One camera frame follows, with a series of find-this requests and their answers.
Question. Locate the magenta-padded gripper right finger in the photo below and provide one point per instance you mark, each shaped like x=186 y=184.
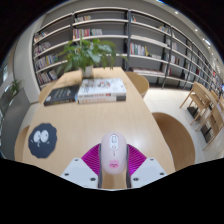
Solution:
x=148 y=171

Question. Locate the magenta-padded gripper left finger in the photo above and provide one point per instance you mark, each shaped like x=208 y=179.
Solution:
x=78 y=171

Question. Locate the pink computer mouse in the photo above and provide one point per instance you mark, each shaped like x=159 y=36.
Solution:
x=114 y=153

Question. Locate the dark mouse pad with eyes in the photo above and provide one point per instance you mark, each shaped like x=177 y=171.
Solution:
x=42 y=140

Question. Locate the white book with red spine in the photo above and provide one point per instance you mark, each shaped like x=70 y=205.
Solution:
x=101 y=99

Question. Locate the black hardcover book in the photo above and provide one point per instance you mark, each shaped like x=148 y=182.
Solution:
x=61 y=95

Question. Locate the group of wooden slat chairs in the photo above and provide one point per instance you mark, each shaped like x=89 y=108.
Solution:
x=203 y=110

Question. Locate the white illustrated book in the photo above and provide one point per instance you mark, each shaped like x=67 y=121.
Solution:
x=101 y=86

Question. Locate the small green background plant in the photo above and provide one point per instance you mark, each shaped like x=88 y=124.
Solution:
x=15 y=87

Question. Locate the green potted plant white pot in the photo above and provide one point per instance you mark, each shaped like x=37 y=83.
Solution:
x=88 y=55

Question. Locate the grey bookshelf unit with books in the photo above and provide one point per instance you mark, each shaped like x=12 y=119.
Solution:
x=146 y=36

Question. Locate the ceiling lights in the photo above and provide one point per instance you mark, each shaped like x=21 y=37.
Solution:
x=207 y=42

